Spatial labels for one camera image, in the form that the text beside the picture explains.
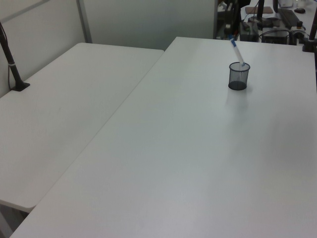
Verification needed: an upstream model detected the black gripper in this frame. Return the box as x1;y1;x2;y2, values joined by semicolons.
222;11;240;42

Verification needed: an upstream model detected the black camera stand pole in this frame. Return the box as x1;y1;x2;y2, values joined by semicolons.
301;8;317;53
0;21;31;93

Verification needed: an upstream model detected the grey partition frame post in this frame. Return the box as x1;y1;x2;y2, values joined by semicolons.
76;0;93;44

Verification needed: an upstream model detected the black keyboard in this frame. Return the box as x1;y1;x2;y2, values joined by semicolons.
278;7;301;28

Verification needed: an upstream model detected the brown pad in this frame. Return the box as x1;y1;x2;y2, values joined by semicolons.
245;6;272;15

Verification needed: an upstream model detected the black monitor stand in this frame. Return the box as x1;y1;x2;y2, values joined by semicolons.
249;0;279;27

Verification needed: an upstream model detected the black mesh pen cup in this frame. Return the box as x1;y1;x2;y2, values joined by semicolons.
228;61;251;91

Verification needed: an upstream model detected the blue and white marker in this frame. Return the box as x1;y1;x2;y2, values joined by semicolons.
229;35;247;68

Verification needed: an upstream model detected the black electronics box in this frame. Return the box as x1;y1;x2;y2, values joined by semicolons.
239;21;260;42

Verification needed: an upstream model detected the grey equipment case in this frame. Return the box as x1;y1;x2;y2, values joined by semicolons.
261;26;291;45

